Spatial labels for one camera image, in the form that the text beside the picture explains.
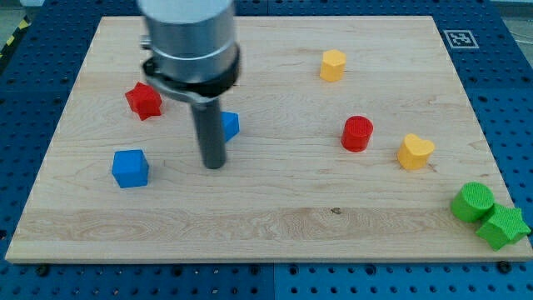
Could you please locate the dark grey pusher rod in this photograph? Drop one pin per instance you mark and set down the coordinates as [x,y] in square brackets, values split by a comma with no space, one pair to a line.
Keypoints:
[210,133]

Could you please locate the blue cube block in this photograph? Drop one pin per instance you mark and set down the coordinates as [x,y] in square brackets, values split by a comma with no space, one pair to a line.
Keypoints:
[130,168]

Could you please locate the blue pentagon block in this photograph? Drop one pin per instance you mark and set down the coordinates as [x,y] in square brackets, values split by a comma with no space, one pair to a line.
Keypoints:
[231,125]

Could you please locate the red star block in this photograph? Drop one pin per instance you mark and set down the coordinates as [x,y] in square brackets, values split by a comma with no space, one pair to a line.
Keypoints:
[144,100]

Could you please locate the yellow hexagon block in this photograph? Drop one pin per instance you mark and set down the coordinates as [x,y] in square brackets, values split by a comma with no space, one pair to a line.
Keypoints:
[333,64]

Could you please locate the wooden board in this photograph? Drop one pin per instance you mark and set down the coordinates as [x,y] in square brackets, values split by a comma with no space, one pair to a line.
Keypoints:
[289,191]

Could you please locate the red cylinder block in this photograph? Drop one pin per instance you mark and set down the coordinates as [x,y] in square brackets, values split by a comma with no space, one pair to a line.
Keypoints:
[356,134]

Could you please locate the yellow heart block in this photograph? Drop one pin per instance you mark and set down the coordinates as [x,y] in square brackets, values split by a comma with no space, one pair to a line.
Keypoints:
[414,152]

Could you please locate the white fiducial marker tag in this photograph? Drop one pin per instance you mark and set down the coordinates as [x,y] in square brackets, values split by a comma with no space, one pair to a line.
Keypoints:
[460,39]

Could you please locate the green cylinder block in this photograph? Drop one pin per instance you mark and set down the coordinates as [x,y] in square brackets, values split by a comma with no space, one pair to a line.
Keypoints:
[473,200]

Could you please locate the green star block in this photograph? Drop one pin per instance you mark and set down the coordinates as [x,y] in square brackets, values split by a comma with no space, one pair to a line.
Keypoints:
[502,226]

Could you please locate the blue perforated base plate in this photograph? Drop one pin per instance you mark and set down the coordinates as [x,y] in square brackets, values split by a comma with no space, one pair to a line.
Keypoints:
[39,78]

